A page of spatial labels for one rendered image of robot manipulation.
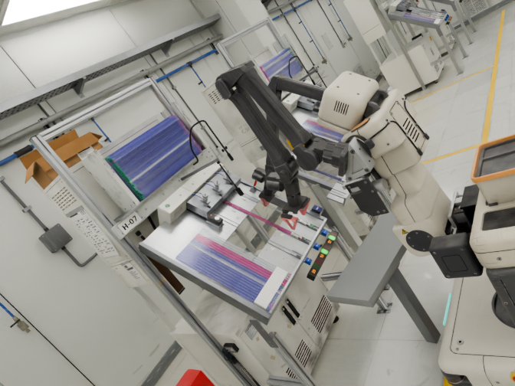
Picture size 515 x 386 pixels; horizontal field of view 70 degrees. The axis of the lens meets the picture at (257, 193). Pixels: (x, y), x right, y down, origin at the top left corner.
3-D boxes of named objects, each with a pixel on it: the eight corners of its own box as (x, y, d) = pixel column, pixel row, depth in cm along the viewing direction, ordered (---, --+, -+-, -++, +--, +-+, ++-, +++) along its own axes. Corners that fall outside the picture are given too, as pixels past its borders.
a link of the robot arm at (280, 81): (264, 72, 163) (275, 68, 171) (260, 102, 170) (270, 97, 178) (361, 99, 147) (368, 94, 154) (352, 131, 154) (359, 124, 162)
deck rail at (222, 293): (269, 322, 161) (270, 315, 156) (267, 325, 159) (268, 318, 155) (142, 249, 181) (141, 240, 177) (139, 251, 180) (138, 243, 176)
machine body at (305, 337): (345, 312, 242) (294, 241, 227) (303, 414, 195) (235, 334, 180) (276, 315, 287) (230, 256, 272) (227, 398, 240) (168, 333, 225)
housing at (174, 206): (222, 181, 225) (223, 164, 215) (171, 232, 192) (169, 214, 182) (211, 176, 227) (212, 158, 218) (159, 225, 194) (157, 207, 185)
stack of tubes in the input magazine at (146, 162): (203, 150, 215) (175, 112, 208) (143, 200, 181) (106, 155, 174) (191, 157, 224) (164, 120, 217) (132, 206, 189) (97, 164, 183)
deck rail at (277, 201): (325, 225, 206) (327, 218, 202) (323, 227, 205) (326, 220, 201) (218, 176, 227) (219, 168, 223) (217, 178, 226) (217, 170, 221)
